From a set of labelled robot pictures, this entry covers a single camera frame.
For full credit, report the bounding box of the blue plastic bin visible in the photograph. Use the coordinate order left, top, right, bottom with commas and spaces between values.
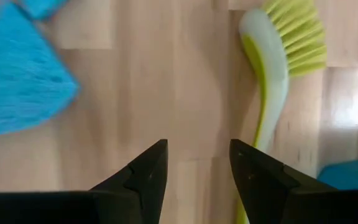
316, 156, 358, 191

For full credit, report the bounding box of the blue cellulose sponge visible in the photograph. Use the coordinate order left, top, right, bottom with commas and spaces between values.
19, 0, 70, 21
0, 2, 81, 142

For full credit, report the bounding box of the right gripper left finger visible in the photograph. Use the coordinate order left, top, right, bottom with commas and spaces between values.
90, 139, 169, 224

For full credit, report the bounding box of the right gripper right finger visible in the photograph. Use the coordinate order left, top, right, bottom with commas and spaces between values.
230, 139, 338, 224

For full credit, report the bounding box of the green white dish brush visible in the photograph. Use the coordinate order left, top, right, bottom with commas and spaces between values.
236, 0, 328, 224

